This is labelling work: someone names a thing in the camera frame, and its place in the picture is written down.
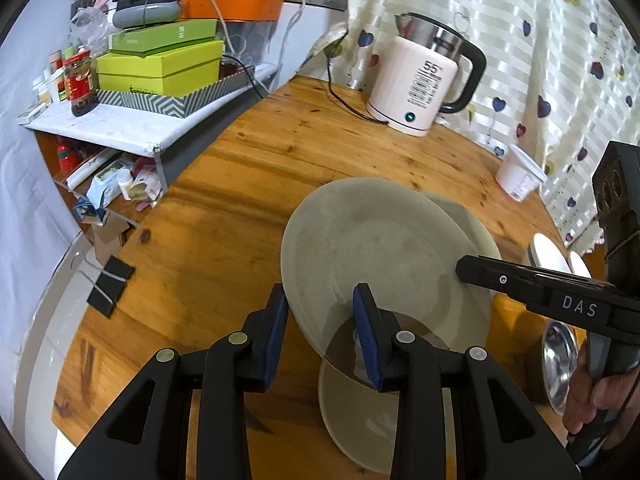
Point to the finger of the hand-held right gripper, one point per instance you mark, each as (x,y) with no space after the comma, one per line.
(500,277)

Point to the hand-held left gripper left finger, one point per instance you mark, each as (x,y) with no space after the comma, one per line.
(274,345)

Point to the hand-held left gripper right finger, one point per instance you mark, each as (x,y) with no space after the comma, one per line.
(367,340)

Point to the large grey ceramic plate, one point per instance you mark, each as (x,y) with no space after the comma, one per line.
(360,240)

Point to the person's right hand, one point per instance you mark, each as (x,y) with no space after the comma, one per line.
(580,395)

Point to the white plastic yogurt tub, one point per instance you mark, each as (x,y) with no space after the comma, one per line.
(517,175)

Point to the stainless steel bowl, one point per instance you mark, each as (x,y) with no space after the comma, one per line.
(560,370)

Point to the cream heart print curtain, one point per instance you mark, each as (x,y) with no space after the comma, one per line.
(550,60)

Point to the black binder clip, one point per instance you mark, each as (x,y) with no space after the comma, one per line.
(107,287)

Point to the brown cardboard piece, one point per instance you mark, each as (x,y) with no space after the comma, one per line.
(110,240)

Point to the white electric kettle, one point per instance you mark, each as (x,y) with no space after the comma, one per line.
(415,85)

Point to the white pill bottle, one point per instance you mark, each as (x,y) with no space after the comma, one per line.
(125,184)

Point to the green white packet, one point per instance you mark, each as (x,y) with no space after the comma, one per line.
(107,182)

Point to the grey chevron pattern box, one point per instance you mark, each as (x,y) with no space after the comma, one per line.
(165,105)

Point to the white shelf board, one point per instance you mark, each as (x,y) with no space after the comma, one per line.
(100,130)

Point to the red bottle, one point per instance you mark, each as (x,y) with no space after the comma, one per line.
(67,156)

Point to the lime green box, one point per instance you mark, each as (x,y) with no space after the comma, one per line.
(150,70)

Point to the dark clear plastic bin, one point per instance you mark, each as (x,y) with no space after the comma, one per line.
(250,40)

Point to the red label sauce jar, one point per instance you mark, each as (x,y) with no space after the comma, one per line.
(80,85)

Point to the dark green flat box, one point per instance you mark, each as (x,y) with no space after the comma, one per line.
(165,35)

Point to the orange plastic tray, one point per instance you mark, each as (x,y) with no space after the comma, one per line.
(235,7)

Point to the grey pouch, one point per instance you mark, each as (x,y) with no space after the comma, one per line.
(145,12)

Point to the dark glass jar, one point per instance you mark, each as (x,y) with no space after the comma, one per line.
(84,2)

